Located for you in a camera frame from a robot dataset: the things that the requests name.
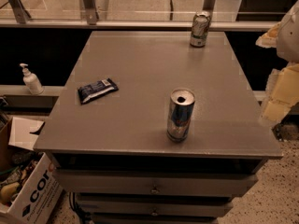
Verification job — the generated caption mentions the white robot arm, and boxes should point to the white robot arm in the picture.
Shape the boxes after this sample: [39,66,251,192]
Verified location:
[256,1,299,123]

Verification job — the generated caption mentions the grey drawer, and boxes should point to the grey drawer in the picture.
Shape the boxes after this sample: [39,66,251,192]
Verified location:
[78,195,233,217]
[53,170,257,198]

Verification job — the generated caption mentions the green white 7up can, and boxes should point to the green white 7up can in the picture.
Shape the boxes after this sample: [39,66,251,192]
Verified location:
[190,10,211,48]

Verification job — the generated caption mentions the white cardboard box with items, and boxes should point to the white cardboard box with items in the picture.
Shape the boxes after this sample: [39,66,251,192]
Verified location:
[0,117,63,224]

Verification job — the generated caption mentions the dark blue snack packet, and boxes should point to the dark blue snack packet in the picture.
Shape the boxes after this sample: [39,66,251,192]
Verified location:
[78,78,119,105]

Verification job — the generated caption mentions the top grey drawer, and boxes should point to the top grey drawer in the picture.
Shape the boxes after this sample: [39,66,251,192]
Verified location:
[53,170,257,198]

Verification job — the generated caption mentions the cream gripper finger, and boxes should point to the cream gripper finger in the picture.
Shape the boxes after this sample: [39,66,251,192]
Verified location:
[256,22,280,49]
[261,63,299,123]

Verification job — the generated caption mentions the metal window frame rail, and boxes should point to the metal window frame rail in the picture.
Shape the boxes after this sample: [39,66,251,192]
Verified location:
[0,20,277,32]

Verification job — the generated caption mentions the middle grey drawer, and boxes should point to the middle grey drawer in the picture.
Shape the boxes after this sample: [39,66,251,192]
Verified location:
[78,195,233,217]

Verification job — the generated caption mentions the white pump sanitizer bottle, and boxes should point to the white pump sanitizer bottle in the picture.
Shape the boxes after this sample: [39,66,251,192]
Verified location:
[20,63,44,95]

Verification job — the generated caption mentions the grey drawer cabinet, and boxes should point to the grey drawer cabinet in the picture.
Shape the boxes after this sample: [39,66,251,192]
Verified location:
[36,31,281,224]

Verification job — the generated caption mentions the blue silver redbull can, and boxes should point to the blue silver redbull can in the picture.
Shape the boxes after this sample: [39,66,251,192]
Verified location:
[167,88,195,142]

